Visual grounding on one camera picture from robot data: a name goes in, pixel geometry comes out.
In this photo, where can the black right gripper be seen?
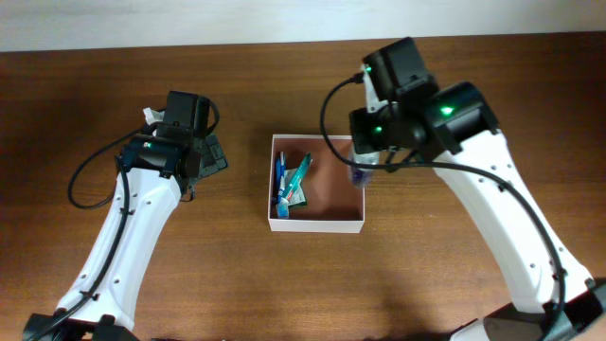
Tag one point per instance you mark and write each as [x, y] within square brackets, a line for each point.
[363, 140]

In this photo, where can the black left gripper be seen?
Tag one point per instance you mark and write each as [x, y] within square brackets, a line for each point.
[215, 154]

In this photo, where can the clear spray bottle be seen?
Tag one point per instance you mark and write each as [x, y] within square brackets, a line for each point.
[361, 177]

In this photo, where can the green white sachet packet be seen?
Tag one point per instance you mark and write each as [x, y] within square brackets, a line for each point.
[298, 198]

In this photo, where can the green toothpaste tube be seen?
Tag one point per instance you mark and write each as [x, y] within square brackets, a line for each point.
[299, 175]

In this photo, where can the blue toothbrush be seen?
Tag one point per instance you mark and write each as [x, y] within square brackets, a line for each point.
[282, 210]

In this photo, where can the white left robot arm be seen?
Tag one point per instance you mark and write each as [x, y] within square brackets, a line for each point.
[157, 168]

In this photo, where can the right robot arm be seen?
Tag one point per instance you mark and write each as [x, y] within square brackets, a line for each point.
[454, 132]

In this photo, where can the white cardboard box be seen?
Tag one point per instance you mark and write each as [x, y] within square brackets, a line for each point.
[334, 205]

